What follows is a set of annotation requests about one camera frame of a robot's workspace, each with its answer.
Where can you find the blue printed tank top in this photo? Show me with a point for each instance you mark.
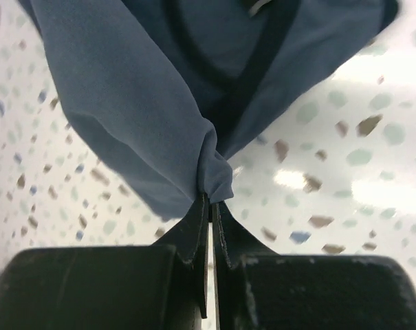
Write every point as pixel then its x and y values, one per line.
pixel 165 92

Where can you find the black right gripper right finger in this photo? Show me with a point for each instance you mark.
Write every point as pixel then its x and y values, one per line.
pixel 257 288

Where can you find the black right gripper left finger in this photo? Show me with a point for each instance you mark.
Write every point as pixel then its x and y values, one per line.
pixel 157 286

